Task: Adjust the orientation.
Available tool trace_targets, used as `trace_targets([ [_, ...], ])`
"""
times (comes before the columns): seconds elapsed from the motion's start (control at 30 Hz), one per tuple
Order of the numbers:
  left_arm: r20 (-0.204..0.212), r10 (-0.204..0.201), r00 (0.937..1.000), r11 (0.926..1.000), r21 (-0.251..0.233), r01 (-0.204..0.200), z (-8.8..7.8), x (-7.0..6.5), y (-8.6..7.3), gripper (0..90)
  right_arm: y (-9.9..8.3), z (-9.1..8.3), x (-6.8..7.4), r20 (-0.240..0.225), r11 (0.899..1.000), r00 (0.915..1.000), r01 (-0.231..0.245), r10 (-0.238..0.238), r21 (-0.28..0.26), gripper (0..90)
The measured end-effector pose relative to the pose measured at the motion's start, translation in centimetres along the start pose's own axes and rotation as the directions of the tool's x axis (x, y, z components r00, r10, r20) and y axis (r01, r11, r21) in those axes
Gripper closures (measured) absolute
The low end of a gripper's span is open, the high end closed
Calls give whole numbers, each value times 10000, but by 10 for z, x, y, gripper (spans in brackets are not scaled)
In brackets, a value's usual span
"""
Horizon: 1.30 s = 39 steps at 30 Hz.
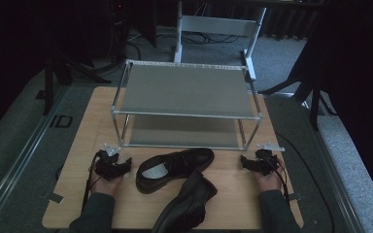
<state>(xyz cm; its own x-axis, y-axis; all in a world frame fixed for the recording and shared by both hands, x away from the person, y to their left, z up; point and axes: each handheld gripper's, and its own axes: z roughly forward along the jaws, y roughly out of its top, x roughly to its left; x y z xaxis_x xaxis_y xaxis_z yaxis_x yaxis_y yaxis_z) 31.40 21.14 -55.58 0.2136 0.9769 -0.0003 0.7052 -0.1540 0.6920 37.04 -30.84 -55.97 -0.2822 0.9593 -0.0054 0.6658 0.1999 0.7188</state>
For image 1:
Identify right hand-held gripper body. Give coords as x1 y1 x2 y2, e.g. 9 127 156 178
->
253 142 287 177

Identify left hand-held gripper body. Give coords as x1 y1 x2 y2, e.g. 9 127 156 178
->
94 143 126 182

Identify black leather shoe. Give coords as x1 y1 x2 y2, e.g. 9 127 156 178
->
151 169 219 233
135 148 216 195

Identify metal shoe rack grey shelves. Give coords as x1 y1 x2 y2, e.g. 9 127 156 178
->
111 58 264 152

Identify person's right hand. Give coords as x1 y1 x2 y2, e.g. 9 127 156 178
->
253 160 286 193

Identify person's left hand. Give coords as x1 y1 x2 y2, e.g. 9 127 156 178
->
89 174 124 198

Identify black metal stand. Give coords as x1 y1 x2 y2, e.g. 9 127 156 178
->
43 48 112 117
257 48 338 131

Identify right hand-held gripper black cable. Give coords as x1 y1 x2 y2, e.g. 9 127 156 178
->
264 151 291 202

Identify hand-held gripper black cable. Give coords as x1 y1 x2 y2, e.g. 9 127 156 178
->
82 151 102 210
264 151 291 202

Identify left hand-held gripper black cable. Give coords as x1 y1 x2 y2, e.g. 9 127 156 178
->
82 151 102 210

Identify thin black cable on mat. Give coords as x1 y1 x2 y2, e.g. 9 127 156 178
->
275 131 335 233

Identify grey metal floor rail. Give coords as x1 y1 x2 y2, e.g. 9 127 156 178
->
302 100 367 233
0 86 70 225

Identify black floor cables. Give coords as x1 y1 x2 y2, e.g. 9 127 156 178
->
180 30 242 46

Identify white metal desk frame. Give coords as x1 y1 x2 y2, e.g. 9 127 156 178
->
173 1 268 82

